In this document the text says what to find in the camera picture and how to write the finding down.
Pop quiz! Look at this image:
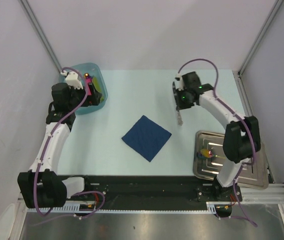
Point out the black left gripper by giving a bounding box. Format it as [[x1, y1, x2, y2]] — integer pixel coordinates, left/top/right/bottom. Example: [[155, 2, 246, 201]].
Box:
[[68, 82, 101, 111]]

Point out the ornate silver table knife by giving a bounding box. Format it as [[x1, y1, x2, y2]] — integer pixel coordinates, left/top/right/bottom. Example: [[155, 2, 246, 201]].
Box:
[[176, 106, 183, 126]]

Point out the dark blue paper napkin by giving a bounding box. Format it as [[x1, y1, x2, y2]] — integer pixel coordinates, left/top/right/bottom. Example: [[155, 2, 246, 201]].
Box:
[[122, 115, 172, 162]]

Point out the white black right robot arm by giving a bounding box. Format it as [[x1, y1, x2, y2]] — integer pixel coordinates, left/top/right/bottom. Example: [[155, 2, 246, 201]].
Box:
[[172, 71, 261, 201]]

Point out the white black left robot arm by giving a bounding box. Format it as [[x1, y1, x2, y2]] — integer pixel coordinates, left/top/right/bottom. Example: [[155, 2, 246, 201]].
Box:
[[18, 82, 102, 210]]

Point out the pink rolled napkin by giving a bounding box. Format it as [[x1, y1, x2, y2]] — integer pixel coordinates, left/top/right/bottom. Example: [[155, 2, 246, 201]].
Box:
[[85, 77, 92, 96]]

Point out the green rolled napkin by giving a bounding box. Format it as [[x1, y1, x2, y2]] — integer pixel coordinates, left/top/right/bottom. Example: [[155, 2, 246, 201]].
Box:
[[92, 76, 104, 103]]

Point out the translucent blue plastic bin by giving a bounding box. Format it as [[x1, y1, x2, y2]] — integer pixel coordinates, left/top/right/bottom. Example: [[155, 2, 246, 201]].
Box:
[[59, 62, 108, 115]]

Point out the stainless steel tray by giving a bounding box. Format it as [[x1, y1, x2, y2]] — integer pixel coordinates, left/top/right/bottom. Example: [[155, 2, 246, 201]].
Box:
[[193, 130, 269, 190]]

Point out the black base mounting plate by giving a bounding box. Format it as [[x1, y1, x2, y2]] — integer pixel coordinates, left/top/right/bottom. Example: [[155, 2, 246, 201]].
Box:
[[71, 175, 242, 211]]

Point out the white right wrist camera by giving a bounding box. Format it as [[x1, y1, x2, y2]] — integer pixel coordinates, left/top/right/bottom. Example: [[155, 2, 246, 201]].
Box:
[[175, 73, 184, 91]]

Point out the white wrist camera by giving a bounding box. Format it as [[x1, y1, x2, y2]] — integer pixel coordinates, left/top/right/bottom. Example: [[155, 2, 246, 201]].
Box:
[[175, 73, 184, 91], [61, 70, 84, 90]]

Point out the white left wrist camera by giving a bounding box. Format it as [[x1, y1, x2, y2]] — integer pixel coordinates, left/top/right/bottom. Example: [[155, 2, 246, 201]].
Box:
[[61, 70, 84, 90]]

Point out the light blue cable duct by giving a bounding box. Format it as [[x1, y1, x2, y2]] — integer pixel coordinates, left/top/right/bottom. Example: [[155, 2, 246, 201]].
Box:
[[28, 202, 219, 214]]

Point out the aluminium rail frame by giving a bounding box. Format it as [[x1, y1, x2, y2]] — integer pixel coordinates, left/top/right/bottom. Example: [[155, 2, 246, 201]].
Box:
[[21, 70, 284, 240]]

